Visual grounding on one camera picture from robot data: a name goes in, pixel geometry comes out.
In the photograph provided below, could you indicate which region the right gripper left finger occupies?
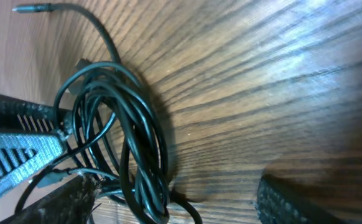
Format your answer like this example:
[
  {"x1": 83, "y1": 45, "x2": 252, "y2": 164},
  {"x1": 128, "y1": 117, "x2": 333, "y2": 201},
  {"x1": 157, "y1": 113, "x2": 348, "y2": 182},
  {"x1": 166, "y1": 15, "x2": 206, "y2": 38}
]
[{"x1": 0, "y1": 174, "x2": 100, "y2": 224}]

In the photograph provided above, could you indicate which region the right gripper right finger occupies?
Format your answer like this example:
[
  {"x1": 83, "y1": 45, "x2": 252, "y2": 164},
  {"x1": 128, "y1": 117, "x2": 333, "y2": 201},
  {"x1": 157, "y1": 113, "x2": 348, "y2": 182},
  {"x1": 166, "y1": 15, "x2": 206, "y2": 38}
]
[{"x1": 256, "y1": 174, "x2": 346, "y2": 224}]

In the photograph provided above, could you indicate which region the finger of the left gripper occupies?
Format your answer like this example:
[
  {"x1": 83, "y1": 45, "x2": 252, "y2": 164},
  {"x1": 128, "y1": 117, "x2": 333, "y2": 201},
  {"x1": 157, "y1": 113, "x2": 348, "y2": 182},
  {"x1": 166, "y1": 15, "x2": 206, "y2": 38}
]
[
  {"x1": 0, "y1": 129, "x2": 68, "y2": 198},
  {"x1": 0, "y1": 95, "x2": 72, "y2": 133}
]

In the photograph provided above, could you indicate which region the black USB-A cable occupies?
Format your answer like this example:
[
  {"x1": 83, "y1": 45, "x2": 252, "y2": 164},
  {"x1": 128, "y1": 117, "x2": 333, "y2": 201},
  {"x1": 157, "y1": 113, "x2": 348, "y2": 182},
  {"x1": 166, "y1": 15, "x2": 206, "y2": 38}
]
[{"x1": 14, "y1": 60, "x2": 203, "y2": 224}]

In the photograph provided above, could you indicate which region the black braided cable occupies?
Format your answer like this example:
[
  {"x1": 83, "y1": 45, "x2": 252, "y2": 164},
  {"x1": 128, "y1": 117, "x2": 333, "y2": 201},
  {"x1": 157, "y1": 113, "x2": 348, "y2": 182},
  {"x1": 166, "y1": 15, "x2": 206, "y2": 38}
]
[{"x1": 12, "y1": 2, "x2": 123, "y2": 65}]

